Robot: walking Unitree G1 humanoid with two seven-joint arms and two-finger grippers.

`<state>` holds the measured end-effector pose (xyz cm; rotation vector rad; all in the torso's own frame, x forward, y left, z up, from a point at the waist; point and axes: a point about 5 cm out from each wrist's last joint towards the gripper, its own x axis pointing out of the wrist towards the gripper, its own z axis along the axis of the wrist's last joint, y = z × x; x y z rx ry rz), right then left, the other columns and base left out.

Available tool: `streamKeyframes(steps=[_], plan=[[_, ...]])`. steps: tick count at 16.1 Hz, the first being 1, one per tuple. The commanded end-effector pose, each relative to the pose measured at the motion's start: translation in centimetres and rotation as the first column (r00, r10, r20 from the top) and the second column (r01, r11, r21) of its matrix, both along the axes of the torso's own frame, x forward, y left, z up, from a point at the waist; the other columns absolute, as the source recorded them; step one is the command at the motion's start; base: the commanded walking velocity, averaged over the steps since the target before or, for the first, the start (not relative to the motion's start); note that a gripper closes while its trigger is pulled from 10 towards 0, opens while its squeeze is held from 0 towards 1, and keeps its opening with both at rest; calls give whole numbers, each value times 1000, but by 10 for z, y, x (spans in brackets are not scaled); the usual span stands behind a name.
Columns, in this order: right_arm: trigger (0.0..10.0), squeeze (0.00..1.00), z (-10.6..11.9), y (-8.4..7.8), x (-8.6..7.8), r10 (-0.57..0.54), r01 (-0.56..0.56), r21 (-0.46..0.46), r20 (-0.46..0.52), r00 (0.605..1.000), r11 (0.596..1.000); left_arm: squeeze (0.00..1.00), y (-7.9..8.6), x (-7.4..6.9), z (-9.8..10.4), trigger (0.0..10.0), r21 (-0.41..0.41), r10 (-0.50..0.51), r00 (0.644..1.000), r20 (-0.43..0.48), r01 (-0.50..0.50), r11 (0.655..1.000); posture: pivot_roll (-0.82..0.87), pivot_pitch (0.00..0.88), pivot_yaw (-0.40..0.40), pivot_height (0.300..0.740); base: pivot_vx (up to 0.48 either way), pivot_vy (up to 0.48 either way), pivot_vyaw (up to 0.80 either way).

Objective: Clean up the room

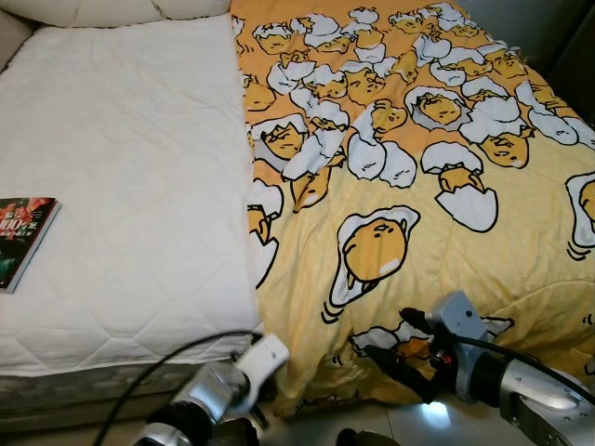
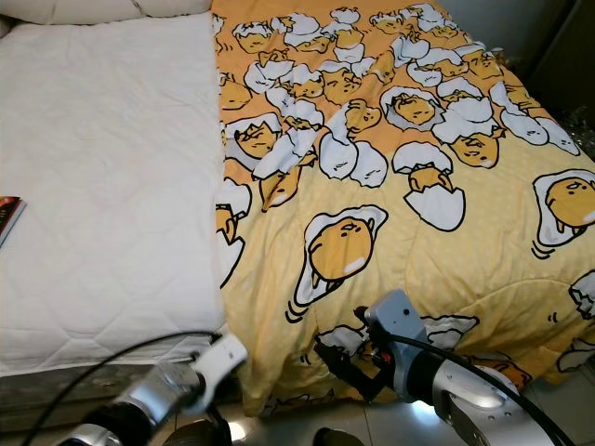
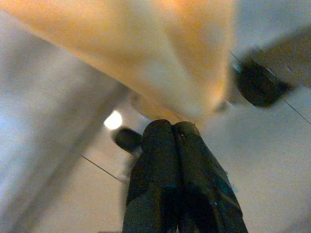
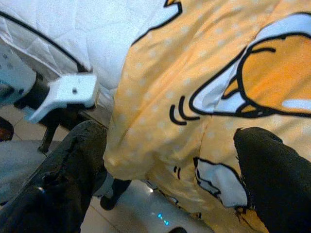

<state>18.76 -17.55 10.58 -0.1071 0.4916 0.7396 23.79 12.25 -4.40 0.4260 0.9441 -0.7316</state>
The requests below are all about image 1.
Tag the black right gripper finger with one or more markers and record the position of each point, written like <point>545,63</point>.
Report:
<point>416,321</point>
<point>395,372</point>

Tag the dark cover book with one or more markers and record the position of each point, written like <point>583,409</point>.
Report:
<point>26,242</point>

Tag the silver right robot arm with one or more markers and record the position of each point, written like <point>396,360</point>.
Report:
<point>535,409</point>

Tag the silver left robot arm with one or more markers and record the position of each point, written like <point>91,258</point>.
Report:
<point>200,400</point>

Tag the yellow cartoon egg blanket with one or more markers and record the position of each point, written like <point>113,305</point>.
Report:
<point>446,251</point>

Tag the grey mattress side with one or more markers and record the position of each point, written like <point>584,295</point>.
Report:
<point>93,395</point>

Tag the white quilted mattress pad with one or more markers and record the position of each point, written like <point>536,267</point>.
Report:
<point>130,167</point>

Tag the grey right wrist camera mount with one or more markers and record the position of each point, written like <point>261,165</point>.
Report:
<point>460,318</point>

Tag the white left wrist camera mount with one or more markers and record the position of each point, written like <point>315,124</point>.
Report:
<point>265,358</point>

